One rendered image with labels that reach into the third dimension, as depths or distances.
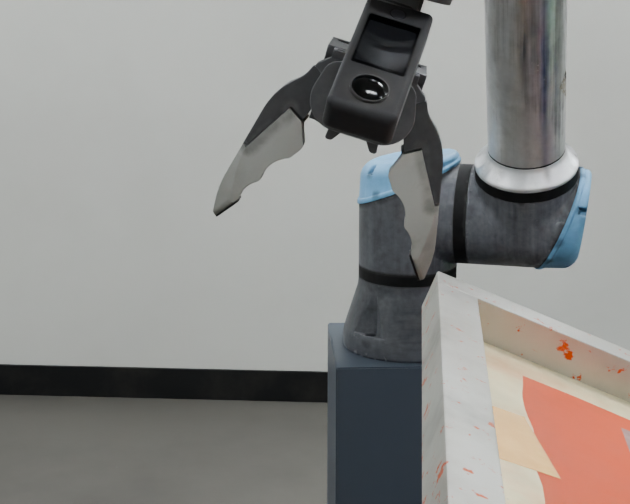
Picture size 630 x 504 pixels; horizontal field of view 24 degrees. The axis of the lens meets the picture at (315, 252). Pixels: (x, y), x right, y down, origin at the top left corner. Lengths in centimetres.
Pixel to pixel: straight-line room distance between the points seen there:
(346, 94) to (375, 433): 83
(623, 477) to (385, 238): 62
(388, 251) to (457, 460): 80
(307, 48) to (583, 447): 375
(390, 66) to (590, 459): 36
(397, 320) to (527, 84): 32
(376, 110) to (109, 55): 403
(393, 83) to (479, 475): 25
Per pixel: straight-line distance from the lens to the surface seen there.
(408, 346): 168
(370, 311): 170
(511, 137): 159
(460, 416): 97
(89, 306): 510
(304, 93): 98
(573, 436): 116
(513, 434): 110
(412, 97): 98
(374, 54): 94
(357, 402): 168
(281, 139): 99
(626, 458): 117
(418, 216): 99
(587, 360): 130
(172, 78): 488
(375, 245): 168
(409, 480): 172
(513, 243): 165
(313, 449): 467
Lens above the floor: 173
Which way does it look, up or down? 14 degrees down
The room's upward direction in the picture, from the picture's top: straight up
